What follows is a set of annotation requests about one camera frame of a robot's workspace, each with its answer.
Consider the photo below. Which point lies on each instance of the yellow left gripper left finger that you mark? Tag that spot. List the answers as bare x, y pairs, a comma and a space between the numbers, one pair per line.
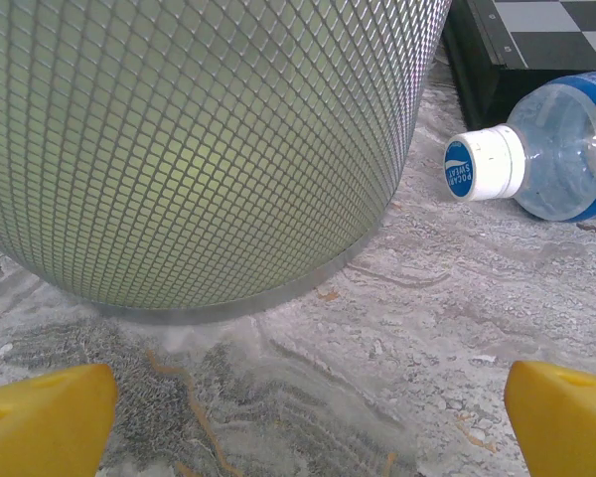
40, 427

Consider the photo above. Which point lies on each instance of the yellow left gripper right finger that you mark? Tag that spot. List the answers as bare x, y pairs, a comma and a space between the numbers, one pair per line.
566, 432

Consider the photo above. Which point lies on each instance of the blue-label bottle with white cap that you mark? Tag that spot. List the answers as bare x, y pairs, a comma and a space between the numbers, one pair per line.
556, 164

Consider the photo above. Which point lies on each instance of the silver metal mesh bin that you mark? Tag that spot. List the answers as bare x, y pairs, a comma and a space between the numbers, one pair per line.
323, 270

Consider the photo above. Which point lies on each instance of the black chessboard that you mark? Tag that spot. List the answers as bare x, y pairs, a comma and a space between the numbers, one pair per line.
541, 30

